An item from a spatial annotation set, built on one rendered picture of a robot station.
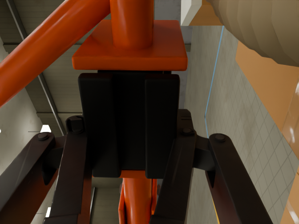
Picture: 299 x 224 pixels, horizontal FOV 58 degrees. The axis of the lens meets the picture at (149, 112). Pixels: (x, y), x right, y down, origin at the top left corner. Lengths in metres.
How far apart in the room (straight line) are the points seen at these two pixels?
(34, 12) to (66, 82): 3.09
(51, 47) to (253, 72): 0.24
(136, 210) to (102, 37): 0.13
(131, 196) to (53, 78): 11.67
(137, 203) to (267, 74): 0.18
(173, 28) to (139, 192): 0.12
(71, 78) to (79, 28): 11.43
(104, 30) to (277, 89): 0.17
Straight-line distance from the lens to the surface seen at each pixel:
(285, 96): 0.27
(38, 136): 0.16
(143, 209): 0.22
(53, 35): 0.18
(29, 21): 10.56
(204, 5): 1.47
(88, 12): 0.17
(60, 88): 12.15
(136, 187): 0.20
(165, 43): 0.16
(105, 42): 0.16
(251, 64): 0.35
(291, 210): 1.52
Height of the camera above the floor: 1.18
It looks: 2 degrees up
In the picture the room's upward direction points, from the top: 90 degrees counter-clockwise
